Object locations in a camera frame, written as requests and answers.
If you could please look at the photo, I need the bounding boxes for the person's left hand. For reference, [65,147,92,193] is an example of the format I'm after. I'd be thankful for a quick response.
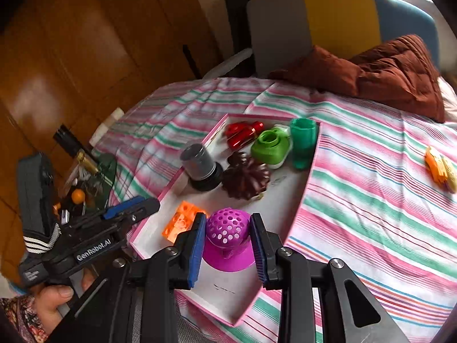
[32,284,74,334]

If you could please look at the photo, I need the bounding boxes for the dark glass bottle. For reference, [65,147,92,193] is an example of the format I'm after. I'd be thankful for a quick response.
[53,124,99,171]

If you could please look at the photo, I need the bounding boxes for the striped pink green bedspread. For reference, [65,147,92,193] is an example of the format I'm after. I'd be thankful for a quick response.
[96,78,456,342]

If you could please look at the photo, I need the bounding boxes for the pale pink pillow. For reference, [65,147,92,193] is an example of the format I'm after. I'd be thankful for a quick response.
[438,77,457,122]

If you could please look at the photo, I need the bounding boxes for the wooden wardrobe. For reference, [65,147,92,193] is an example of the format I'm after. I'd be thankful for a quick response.
[1,0,222,282]

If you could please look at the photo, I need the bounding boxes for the red plastic part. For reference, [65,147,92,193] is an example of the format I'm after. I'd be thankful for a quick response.
[225,121,265,152]

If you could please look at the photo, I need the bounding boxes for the yellow lattice egg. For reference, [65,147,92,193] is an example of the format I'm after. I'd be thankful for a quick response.
[442,156,457,194]

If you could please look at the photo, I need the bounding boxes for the dark brown fluted part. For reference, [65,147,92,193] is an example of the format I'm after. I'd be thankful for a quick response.
[222,152,270,201]

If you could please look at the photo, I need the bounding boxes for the orange perforated cube block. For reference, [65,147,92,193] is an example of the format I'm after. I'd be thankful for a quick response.
[162,201,209,243]

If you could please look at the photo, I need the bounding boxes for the grey yellow blue headboard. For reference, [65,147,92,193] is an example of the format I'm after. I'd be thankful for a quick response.
[247,0,439,77]

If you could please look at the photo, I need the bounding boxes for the purple perforated ball stand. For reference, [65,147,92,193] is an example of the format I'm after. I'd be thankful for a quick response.
[203,208,255,273]

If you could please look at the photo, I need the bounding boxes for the dark green plastic tube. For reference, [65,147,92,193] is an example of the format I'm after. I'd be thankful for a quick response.
[290,118,318,170]

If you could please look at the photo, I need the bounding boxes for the yellow-orange plastic clip figure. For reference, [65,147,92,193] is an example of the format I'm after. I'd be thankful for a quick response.
[424,146,448,188]

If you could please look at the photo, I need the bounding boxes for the light green round part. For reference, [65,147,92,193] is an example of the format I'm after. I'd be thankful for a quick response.
[250,124,292,169]

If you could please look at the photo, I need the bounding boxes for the rust brown quilt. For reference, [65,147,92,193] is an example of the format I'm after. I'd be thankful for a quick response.
[268,34,445,123]

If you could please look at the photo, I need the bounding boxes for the grey cylinder with black cap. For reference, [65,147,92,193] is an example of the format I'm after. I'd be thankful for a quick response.
[180,143,223,192]

